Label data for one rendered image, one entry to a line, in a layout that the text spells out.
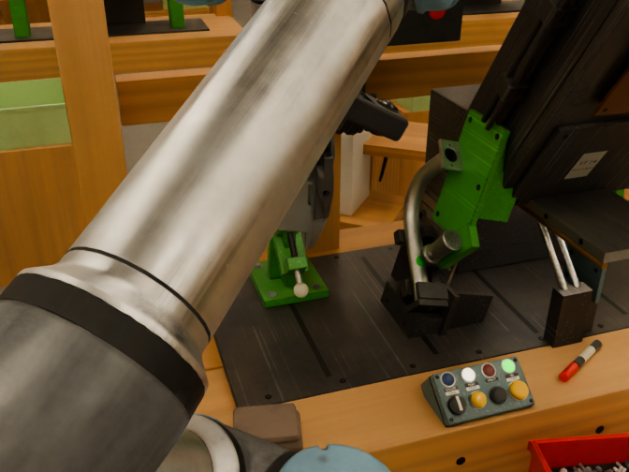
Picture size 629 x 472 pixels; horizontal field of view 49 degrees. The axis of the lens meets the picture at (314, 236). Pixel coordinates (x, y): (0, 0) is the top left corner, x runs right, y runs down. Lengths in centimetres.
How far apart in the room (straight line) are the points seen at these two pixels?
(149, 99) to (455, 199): 63
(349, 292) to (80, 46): 67
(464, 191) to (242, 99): 90
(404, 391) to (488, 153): 41
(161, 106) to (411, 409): 76
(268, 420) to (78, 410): 79
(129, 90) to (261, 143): 110
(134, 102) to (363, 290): 58
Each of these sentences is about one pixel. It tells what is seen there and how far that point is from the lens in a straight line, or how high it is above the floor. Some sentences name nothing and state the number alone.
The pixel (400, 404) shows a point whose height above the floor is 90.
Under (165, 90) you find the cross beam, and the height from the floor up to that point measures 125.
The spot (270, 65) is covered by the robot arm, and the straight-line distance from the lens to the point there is 36.
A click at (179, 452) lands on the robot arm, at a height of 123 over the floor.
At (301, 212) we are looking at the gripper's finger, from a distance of 70.
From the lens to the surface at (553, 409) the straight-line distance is 118.
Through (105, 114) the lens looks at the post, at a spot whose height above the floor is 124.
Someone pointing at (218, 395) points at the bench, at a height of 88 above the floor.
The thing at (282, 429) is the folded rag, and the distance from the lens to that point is 103.
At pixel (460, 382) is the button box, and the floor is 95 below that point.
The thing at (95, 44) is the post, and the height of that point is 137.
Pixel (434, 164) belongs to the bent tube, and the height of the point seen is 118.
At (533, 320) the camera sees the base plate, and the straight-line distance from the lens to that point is 135.
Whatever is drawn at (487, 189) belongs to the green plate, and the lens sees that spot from 118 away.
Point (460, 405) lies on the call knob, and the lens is 108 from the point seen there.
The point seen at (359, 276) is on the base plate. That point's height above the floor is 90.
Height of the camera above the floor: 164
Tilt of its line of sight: 28 degrees down
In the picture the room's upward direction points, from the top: straight up
